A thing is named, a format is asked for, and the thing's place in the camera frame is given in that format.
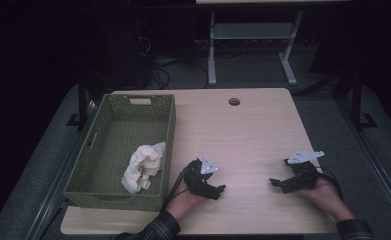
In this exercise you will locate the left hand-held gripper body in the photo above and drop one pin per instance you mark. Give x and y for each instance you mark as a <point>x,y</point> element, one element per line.
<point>199,181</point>

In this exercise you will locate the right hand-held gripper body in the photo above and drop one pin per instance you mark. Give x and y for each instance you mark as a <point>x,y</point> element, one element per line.
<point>303,176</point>

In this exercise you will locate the cream bear print cloth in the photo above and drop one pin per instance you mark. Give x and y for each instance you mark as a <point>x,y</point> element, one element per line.
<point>143,166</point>

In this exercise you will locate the green woven plastic basket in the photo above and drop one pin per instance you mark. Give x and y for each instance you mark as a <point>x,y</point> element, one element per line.
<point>116,133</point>

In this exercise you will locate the person's left hand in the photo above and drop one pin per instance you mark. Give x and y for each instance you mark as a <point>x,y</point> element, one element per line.
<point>183,205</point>

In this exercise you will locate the person's right hand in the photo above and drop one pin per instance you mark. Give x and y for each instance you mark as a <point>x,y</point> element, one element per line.
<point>329,200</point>

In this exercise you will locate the black metal stand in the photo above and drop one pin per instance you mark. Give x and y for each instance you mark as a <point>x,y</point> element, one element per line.
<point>82,100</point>
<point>356,100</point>

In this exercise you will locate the aluminium floor rail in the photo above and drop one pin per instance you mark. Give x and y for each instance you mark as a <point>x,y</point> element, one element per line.
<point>59,176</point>
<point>376,160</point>

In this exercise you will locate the white metal table frame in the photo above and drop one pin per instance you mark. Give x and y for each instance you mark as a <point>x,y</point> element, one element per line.
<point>253,30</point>

